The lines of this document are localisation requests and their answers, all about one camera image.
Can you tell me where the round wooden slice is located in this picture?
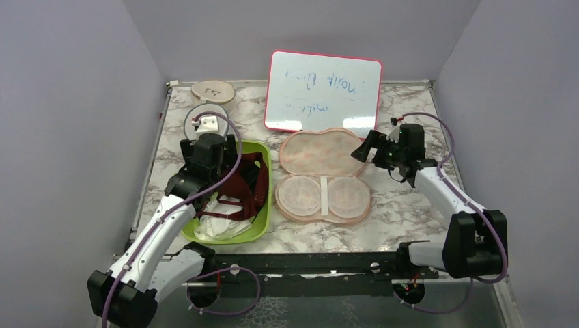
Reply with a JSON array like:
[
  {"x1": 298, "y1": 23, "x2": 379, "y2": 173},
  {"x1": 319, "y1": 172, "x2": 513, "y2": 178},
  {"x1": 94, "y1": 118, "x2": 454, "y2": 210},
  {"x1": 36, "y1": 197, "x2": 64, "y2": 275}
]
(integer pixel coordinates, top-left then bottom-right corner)
[{"x1": 190, "y1": 80, "x2": 236, "y2": 110}]

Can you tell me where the green plastic tray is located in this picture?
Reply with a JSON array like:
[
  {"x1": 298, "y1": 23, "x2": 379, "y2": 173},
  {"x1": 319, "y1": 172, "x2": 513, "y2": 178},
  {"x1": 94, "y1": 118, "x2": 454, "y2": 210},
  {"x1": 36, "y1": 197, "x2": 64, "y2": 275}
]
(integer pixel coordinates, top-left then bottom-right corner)
[{"x1": 180, "y1": 140, "x2": 272, "y2": 245}]

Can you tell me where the dark red bra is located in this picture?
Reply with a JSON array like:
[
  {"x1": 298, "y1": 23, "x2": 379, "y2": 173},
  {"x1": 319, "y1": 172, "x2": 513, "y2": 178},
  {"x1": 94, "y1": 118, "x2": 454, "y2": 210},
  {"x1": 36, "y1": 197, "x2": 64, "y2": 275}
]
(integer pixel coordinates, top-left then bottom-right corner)
[{"x1": 197, "y1": 152, "x2": 269, "y2": 221}]

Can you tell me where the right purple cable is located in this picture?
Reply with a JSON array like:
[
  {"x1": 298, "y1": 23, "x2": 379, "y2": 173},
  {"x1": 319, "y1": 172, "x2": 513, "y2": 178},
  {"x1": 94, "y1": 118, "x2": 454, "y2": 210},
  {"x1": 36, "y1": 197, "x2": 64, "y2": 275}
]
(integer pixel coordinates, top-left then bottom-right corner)
[{"x1": 400, "y1": 112, "x2": 510, "y2": 314}]

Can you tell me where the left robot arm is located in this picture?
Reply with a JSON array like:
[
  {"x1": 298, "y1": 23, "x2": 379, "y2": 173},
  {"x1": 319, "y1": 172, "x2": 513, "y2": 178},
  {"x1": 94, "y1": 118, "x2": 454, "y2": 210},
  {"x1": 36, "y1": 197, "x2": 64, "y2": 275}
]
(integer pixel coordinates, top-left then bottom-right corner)
[{"x1": 87, "y1": 133, "x2": 242, "y2": 327}]

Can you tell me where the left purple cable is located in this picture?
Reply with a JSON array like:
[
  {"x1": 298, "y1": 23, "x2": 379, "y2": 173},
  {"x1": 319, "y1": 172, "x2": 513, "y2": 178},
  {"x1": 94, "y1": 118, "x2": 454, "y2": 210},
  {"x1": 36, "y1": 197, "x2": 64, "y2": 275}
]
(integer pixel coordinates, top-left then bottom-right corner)
[{"x1": 100, "y1": 111, "x2": 244, "y2": 328}]

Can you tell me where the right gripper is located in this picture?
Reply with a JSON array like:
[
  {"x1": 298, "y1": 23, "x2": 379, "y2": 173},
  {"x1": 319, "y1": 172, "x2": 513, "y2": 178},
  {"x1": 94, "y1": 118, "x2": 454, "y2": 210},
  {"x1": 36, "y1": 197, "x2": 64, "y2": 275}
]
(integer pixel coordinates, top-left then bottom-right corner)
[{"x1": 351, "y1": 130, "x2": 406, "y2": 172}]

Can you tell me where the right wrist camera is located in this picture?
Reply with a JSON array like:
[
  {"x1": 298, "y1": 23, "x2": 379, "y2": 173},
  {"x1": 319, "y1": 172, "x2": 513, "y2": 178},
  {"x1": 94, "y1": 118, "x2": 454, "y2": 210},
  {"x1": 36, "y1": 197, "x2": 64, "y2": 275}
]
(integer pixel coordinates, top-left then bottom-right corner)
[{"x1": 389, "y1": 116, "x2": 404, "y2": 139}]

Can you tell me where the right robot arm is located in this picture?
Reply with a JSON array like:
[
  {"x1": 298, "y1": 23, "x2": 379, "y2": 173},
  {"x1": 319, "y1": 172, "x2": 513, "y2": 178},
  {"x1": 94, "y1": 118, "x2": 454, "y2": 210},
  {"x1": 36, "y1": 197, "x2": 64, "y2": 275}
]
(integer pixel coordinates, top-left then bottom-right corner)
[{"x1": 351, "y1": 123, "x2": 508, "y2": 279}]

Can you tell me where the white bra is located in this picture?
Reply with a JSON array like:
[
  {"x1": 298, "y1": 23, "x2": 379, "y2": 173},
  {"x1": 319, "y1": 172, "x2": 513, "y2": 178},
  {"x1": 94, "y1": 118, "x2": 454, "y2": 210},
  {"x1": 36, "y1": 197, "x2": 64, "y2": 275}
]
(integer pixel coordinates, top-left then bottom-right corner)
[{"x1": 194, "y1": 198, "x2": 252, "y2": 241}]

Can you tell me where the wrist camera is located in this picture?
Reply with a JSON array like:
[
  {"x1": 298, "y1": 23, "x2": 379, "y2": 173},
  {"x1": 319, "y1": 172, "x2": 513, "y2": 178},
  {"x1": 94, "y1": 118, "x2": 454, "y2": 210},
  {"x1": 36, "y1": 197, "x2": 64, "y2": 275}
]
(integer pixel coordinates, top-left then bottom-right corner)
[
  {"x1": 192, "y1": 115, "x2": 220, "y2": 137},
  {"x1": 389, "y1": 116, "x2": 404, "y2": 139}
]

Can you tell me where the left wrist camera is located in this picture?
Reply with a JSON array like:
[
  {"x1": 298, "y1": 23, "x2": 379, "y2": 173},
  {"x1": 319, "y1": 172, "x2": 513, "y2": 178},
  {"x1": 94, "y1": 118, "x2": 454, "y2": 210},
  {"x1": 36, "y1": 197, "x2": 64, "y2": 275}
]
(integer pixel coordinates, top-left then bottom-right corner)
[{"x1": 192, "y1": 115, "x2": 220, "y2": 137}]

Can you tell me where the floral mesh laundry bag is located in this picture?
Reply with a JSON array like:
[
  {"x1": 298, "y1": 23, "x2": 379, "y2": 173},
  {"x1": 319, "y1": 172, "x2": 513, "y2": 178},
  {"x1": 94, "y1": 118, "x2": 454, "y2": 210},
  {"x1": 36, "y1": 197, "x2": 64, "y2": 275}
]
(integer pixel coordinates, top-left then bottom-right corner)
[{"x1": 274, "y1": 128, "x2": 371, "y2": 226}]

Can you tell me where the black front rail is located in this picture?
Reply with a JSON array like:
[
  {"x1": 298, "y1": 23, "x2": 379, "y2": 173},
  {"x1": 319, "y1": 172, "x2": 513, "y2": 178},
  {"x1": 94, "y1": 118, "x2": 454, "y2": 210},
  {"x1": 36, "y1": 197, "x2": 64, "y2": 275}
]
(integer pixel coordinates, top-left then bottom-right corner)
[{"x1": 185, "y1": 251, "x2": 439, "y2": 300}]

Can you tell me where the purple cable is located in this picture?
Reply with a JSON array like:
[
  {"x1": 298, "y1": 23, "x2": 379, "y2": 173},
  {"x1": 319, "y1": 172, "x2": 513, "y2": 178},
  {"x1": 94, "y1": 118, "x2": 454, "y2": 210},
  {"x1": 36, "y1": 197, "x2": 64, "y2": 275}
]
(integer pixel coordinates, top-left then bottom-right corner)
[
  {"x1": 400, "y1": 112, "x2": 510, "y2": 314},
  {"x1": 100, "y1": 111, "x2": 244, "y2": 328}
]

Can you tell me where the pink framed whiteboard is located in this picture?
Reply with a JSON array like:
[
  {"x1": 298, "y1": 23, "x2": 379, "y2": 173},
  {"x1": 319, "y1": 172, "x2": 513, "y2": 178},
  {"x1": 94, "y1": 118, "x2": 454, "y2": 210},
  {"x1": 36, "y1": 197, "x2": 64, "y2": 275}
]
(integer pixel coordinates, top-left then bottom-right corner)
[{"x1": 264, "y1": 50, "x2": 383, "y2": 138}]

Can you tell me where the round white mesh laundry bag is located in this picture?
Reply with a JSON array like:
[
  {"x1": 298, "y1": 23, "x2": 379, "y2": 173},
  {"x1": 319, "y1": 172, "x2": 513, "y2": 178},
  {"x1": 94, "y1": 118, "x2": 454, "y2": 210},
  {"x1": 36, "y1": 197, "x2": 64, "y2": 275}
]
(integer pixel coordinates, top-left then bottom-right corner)
[{"x1": 183, "y1": 103, "x2": 229, "y2": 140}]

